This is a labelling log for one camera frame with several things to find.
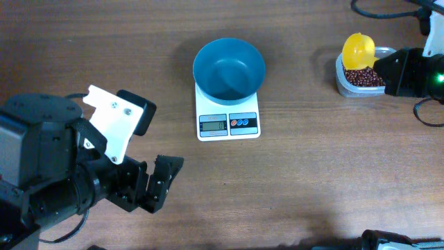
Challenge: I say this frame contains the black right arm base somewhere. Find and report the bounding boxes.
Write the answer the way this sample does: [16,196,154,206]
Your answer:
[359,229,443,250]

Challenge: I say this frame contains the red beans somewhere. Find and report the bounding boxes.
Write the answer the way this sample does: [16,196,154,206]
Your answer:
[342,65,385,87]

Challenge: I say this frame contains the clear plastic container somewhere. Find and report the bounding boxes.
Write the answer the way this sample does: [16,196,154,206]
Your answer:
[336,53,385,98]

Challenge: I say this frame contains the white digital kitchen scale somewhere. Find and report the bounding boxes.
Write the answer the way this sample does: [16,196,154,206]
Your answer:
[195,85,261,142]

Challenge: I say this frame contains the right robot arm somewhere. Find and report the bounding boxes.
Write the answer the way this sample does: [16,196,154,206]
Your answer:
[373,48,443,102]

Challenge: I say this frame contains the teal plastic bowl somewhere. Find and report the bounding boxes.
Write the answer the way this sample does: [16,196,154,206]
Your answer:
[192,37,266,106]

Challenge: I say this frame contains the black left camera cable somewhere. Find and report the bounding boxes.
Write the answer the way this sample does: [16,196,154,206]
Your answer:
[37,208,90,244]

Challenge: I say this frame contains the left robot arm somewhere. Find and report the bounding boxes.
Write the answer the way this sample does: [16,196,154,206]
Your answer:
[1,94,184,249]

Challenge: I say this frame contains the yellow plastic measuring scoop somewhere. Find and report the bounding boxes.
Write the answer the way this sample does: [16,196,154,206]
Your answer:
[342,33,378,70]

